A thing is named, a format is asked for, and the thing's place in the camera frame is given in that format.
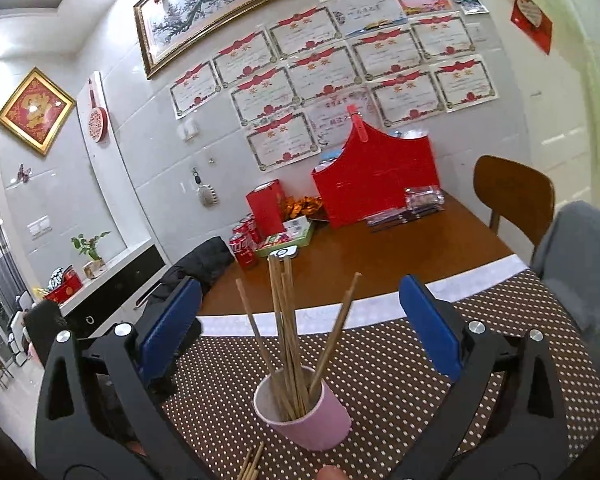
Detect red gift bag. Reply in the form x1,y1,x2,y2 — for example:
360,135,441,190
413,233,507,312
312,105,440,229

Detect clear snack bag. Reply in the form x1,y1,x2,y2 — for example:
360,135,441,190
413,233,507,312
404,185,445,212

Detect gold red framed picture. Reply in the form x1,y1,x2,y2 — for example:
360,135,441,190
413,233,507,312
0,67,76,156

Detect pink paper cup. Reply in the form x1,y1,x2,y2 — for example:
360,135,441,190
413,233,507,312
252,364,354,452

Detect white black sideboard cabinet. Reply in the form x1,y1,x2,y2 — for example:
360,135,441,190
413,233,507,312
60,240,168,337

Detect green flat box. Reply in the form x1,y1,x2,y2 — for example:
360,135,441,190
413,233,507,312
256,216,314,258

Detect red round hanging ornament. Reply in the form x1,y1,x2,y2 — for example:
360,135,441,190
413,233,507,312
87,80,108,143

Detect white phone on table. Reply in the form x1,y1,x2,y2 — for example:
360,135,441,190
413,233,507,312
270,245,299,259

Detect orange snack packets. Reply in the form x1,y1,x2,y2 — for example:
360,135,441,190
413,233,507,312
285,196,326,220

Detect black jacket on chair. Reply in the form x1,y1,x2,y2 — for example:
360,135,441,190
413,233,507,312
138,236,235,320

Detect red cola can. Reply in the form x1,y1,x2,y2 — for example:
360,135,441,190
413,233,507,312
228,214,262,269

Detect red diamond wall decoration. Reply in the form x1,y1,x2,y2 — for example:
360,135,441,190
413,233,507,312
510,0,553,55

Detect small potted plant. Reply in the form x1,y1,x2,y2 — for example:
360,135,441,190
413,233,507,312
71,231,110,280

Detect brown wooden chair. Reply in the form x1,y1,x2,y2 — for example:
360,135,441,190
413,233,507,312
472,155,556,248

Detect red box on sideboard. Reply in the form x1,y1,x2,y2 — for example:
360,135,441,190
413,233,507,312
43,266,83,304

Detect wooden chopstick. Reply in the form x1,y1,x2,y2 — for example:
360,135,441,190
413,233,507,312
237,446,254,480
309,272,362,399
235,278,294,420
280,258,310,418
244,442,264,480
268,256,301,420

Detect round hanging wall brush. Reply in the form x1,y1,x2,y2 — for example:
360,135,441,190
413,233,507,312
192,168,218,208

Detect brown polka dot tablecloth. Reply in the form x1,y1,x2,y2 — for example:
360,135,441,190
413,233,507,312
163,271,600,479

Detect plum blossom framed painting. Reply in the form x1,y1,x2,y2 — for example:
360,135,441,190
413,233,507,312
133,0,324,80

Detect grey cloth on chair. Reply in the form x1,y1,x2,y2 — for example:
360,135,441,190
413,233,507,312
531,202,600,374

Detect person left hand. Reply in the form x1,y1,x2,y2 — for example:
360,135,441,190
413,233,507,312
315,465,349,480

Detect small red gift box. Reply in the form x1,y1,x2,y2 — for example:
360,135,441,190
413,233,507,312
246,179,286,237

